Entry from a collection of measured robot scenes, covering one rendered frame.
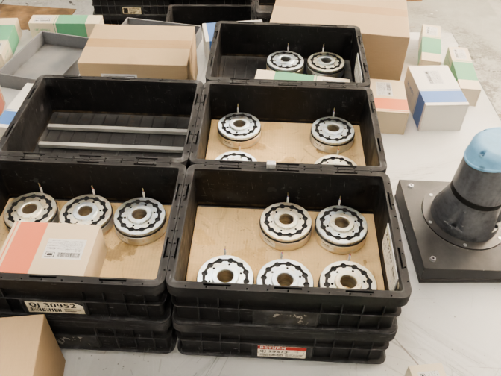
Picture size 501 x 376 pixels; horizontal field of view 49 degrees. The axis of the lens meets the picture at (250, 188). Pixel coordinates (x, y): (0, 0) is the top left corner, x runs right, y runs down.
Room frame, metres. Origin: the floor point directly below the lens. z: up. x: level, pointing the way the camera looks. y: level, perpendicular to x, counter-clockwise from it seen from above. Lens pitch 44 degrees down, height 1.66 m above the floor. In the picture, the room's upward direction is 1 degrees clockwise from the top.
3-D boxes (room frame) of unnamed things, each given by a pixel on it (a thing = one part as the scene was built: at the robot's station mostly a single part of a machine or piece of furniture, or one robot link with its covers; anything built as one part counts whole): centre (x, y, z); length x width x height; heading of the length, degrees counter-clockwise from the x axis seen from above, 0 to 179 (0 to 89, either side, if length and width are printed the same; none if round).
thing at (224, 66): (1.26, -0.09, 0.87); 0.40 x 0.30 x 0.11; 88
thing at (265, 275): (0.58, -0.06, 0.86); 0.10 x 0.10 x 0.01
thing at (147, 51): (1.40, 0.33, 0.78); 0.30 x 0.22 x 0.16; 89
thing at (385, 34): (1.57, -0.26, 0.80); 0.40 x 0.30 x 0.20; 82
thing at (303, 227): (0.73, -0.07, 0.86); 0.10 x 0.10 x 0.01
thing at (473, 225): (0.85, -0.49, 0.80); 0.15 x 0.15 x 0.10
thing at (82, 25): (1.73, 0.64, 0.73); 0.24 x 0.06 x 0.06; 91
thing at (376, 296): (0.66, -0.07, 0.92); 0.40 x 0.30 x 0.02; 88
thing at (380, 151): (0.96, -0.08, 0.92); 0.40 x 0.30 x 0.02; 88
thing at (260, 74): (1.18, -0.13, 0.86); 0.24 x 0.06 x 0.06; 80
